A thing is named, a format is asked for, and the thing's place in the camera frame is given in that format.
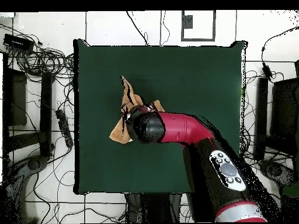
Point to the tan terry towel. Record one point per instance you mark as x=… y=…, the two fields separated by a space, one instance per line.
x=129 y=98

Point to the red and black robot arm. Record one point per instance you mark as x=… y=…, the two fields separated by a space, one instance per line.
x=186 y=128

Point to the dark green table cloth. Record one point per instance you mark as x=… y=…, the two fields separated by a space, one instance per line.
x=163 y=70

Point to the black power strip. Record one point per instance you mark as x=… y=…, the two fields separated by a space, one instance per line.
x=64 y=128

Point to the grey stand base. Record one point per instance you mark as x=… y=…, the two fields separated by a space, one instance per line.
x=275 y=171
x=30 y=164

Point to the black electronics box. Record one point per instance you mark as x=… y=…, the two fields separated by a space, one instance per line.
x=17 y=42

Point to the grey square floor frame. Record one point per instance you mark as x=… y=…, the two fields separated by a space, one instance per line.
x=187 y=22

